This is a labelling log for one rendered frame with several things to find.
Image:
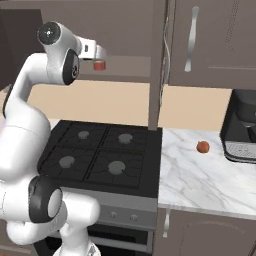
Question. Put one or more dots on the silver oven knob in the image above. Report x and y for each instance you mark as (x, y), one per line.
(134, 218)
(113, 215)

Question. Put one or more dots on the red can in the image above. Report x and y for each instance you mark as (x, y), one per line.
(99, 66)

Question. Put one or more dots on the open brown cabinet door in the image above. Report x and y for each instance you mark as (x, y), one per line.
(156, 66)

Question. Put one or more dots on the brown lower cupboard door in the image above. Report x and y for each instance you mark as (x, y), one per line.
(210, 236)

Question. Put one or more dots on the closed brown cabinet door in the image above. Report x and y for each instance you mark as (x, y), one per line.
(220, 43)

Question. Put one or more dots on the orange-red round can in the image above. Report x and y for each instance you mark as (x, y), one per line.
(203, 147)

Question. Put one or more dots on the brown open wall cabinet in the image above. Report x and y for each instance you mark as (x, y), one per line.
(123, 30)

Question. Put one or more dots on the black gas hob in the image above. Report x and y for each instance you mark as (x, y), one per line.
(100, 156)

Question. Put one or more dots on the black coffee machine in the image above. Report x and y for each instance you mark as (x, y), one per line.
(241, 130)

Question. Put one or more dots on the silver oven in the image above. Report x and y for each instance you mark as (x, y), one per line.
(133, 206)

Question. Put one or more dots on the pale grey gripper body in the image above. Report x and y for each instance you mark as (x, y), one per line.
(101, 53)

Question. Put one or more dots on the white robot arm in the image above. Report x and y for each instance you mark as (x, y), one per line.
(20, 140)

